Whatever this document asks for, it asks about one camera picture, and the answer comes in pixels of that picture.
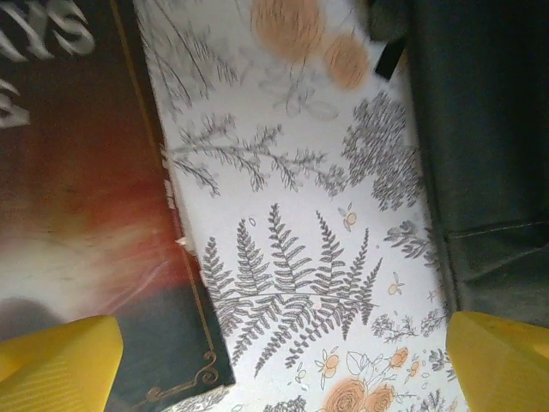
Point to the black backpack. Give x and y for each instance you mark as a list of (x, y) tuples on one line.
[(493, 150)]

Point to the floral table cover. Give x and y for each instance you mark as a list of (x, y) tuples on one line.
[(300, 193)]

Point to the dark red paperback book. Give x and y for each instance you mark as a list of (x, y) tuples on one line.
[(86, 171)]

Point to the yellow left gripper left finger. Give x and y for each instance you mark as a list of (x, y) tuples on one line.
[(56, 369)]

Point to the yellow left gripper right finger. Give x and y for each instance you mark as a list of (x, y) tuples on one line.
[(506, 369)]

